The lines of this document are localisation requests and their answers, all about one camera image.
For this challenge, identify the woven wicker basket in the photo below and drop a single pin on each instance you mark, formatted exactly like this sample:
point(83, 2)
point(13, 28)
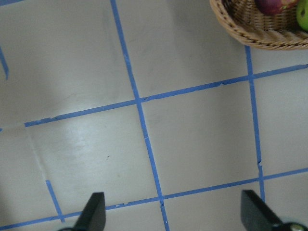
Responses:
point(244, 22)

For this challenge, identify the dark red apple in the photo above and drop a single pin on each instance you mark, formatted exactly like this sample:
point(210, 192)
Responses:
point(273, 7)

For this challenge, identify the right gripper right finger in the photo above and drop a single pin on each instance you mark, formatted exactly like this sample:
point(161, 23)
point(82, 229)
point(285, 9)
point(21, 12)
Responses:
point(256, 215)

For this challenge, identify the green apple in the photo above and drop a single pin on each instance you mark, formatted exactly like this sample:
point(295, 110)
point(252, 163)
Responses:
point(302, 14)

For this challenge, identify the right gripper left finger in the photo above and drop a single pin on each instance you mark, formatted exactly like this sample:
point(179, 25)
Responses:
point(93, 216)

